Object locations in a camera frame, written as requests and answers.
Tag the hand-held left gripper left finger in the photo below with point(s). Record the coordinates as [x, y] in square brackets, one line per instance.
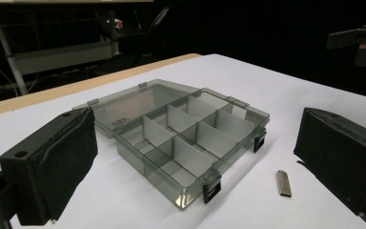
[49, 165]

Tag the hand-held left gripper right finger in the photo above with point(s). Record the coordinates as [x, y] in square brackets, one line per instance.
[343, 159]

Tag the small metal clip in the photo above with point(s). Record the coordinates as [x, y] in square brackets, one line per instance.
[283, 183]

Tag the clear grey compartment box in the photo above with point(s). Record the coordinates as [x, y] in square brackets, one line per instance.
[184, 140]

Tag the grey shelf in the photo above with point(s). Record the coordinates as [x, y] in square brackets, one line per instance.
[63, 55]

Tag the metal stand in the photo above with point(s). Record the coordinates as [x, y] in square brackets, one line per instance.
[8, 55]

